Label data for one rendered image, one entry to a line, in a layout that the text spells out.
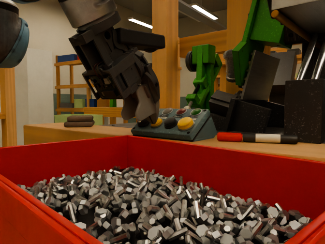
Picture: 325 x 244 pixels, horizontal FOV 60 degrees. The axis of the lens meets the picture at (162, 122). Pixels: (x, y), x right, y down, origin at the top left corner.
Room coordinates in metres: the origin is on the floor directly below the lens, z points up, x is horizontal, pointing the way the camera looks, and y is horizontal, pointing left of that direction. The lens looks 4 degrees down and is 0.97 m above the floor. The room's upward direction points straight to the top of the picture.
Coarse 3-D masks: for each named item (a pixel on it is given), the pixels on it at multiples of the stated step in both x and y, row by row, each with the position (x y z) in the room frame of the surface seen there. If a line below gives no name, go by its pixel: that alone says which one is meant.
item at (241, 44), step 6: (240, 42) 0.66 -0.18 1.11; (246, 42) 0.66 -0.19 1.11; (234, 48) 0.65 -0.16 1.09; (240, 48) 0.64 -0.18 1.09; (246, 48) 0.66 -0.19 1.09; (234, 54) 0.65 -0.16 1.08; (240, 54) 0.65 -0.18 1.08; (246, 54) 0.67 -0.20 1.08; (234, 60) 0.66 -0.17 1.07; (240, 60) 0.66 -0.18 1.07; (246, 60) 0.68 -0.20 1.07; (234, 66) 0.67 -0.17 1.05; (240, 66) 0.67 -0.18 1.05; (246, 66) 0.69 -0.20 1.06; (240, 72) 0.67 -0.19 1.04; (246, 72) 0.70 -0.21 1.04; (240, 78) 0.69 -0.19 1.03; (240, 84) 0.70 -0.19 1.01
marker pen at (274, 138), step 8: (224, 136) 0.49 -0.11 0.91; (232, 136) 0.49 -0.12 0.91; (240, 136) 0.48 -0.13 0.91; (248, 136) 0.48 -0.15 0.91; (256, 136) 0.48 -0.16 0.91; (264, 136) 0.47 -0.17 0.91; (272, 136) 0.47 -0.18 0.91; (280, 136) 0.46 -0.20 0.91; (288, 136) 0.46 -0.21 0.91; (296, 136) 0.46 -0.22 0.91
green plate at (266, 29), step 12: (252, 0) 0.65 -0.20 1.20; (264, 0) 0.64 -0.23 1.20; (252, 12) 0.65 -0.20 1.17; (264, 12) 0.64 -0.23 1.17; (252, 24) 0.66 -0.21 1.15; (264, 24) 0.64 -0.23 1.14; (276, 24) 0.63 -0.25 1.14; (252, 36) 0.66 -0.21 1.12; (264, 36) 0.64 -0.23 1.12; (276, 36) 0.63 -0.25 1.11; (252, 48) 0.69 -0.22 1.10; (288, 48) 0.69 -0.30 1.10
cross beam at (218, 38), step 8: (216, 32) 1.23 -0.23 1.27; (224, 32) 1.20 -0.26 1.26; (184, 40) 1.34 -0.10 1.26; (192, 40) 1.31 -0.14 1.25; (200, 40) 1.28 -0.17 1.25; (208, 40) 1.25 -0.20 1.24; (216, 40) 1.23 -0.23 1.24; (224, 40) 1.20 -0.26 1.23; (184, 48) 1.34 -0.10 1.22; (216, 48) 1.23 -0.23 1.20; (224, 48) 1.20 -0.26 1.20; (184, 56) 1.34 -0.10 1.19
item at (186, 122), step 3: (186, 117) 0.52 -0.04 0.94; (189, 117) 0.51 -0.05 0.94; (180, 120) 0.51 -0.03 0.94; (183, 120) 0.51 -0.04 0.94; (186, 120) 0.51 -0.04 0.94; (189, 120) 0.50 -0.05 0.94; (177, 123) 0.51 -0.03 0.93; (180, 123) 0.50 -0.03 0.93; (183, 123) 0.50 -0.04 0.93; (186, 123) 0.50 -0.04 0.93; (189, 123) 0.50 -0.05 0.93; (192, 123) 0.50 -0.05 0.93; (180, 126) 0.50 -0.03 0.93; (183, 126) 0.50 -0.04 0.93; (186, 126) 0.50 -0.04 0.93; (189, 126) 0.50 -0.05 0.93
